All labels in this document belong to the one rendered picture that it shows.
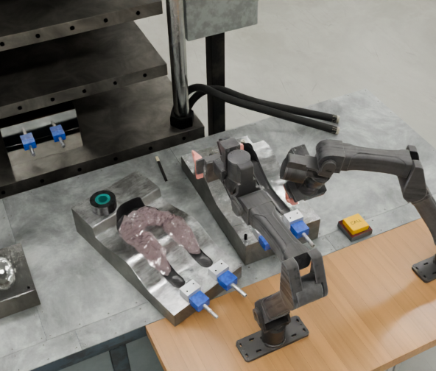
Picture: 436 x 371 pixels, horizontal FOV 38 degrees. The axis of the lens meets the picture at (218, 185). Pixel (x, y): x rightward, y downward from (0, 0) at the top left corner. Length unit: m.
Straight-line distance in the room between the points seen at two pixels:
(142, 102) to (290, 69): 1.83
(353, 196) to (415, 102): 1.98
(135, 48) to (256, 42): 2.18
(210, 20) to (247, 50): 2.04
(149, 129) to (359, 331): 1.15
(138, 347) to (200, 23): 1.20
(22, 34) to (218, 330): 1.12
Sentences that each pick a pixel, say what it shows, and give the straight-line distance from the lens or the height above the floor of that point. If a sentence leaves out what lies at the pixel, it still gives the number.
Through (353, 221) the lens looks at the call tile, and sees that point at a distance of 2.06.
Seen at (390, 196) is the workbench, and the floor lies 0.80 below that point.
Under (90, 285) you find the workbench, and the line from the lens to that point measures 1.95.
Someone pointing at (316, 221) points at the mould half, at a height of 0.89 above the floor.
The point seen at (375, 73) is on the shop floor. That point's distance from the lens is 4.33.
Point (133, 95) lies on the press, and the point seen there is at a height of 0.78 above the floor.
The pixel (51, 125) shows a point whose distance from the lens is 2.36.
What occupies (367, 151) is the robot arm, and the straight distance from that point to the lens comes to 1.68.
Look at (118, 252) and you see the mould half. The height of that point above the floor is 0.89.
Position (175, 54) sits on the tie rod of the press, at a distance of 2.30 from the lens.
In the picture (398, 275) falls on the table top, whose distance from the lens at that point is 1.99.
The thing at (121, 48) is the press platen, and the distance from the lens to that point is 2.50.
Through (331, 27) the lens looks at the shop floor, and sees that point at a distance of 4.80.
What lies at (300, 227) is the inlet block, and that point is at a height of 0.90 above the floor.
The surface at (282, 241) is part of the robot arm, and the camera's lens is 1.44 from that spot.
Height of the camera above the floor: 2.30
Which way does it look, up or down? 43 degrees down
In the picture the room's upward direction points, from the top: 1 degrees counter-clockwise
